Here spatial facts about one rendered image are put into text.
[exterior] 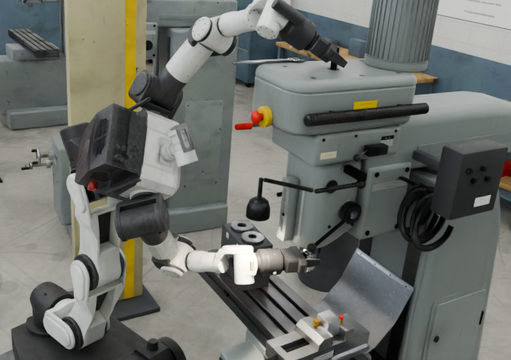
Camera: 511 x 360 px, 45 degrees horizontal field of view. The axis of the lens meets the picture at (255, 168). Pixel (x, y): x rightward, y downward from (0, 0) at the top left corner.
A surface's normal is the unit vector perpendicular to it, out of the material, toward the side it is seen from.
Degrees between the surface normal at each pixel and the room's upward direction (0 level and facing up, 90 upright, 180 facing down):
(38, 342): 0
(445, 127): 90
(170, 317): 0
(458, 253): 88
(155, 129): 59
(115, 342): 0
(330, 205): 90
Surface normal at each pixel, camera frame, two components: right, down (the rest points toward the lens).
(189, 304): 0.08, -0.93
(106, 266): 0.76, 0.15
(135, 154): 0.69, -0.23
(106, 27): 0.52, 0.35
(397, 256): -0.85, 0.12
